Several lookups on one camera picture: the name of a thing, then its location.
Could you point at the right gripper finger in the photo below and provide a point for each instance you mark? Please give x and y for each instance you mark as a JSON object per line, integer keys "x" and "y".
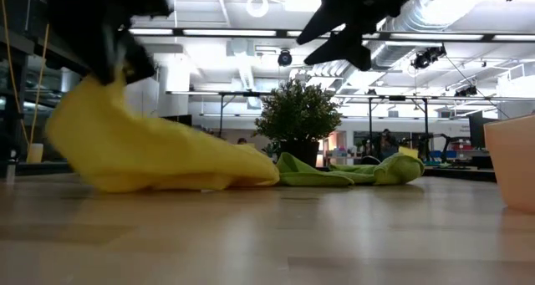
{"x": 328, "y": 21}
{"x": 347, "y": 47}

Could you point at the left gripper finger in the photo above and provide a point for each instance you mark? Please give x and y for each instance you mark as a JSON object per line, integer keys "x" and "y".
{"x": 104, "y": 57}
{"x": 136, "y": 61}

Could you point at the yellow microfiber towel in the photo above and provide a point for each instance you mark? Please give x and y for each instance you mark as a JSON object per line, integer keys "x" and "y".
{"x": 159, "y": 159}

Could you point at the green microfiber towel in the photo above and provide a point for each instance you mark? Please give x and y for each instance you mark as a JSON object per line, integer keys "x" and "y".
{"x": 376, "y": 172}

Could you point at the orange plastic bin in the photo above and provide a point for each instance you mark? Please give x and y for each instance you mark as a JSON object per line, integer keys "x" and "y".
{"x": 514, "y": 168}

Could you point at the black hanging dome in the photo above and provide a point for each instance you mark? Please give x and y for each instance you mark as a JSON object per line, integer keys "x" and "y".
{"x": 285, "y": 58}

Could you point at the black monitor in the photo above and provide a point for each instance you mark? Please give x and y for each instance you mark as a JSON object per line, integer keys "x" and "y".
{"x": 177, "y": 120}
{"x": 480, "y": 130}

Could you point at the black ceiling spotlight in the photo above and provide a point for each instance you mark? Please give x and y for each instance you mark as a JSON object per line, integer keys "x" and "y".
{"x": 428, "y": 57}
{"x": 466, "y": 91}

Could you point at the black background stand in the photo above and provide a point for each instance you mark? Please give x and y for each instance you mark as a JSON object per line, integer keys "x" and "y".
{"x": 221, "y": 118}
{"x": 370, "y": 122}

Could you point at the potted plant in black pot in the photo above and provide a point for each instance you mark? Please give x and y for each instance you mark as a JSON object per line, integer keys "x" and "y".
{"x": 297, "y": 118}

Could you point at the person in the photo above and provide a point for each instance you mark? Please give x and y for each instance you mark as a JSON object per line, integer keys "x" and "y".
{"x": 241, "y": 141}
{"x": 384, "y": 145}

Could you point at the pale yellow cup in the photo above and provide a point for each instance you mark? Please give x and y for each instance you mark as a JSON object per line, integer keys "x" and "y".
{"x": 35, "y": 153}

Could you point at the small grey bottle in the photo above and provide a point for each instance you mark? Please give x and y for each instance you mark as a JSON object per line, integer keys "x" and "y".
{"x": 11, "y": 168}

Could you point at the black ceiling light rail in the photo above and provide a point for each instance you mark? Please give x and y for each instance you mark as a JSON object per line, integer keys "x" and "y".
{"x": 282, "y": 33}

